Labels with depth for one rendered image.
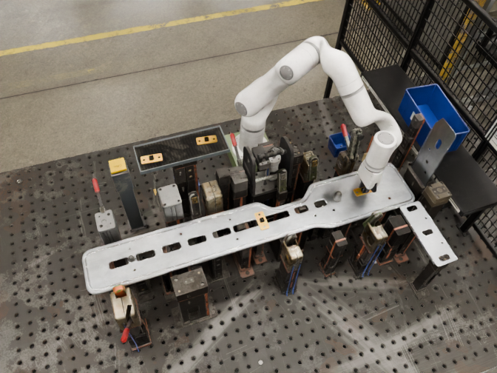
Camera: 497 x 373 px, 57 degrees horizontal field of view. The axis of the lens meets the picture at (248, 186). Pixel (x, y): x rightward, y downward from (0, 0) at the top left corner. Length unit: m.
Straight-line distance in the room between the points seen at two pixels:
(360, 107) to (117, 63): 2.78
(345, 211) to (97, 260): 1.00
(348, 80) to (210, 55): 2.56
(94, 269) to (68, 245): 0.46
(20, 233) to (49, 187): 0.27
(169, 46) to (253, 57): 0.74
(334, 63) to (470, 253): 1.20
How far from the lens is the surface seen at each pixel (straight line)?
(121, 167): 1.85
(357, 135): 1.93
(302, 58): 1.71
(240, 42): 4.25
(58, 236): 2.30
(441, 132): 1.95
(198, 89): 3.79
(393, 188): 2.07
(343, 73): 1.65
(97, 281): 1.80
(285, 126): 2.59
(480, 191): 2.18
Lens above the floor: 2.60
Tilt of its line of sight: 55 degrees down
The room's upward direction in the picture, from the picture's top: 4 degrees clockwise
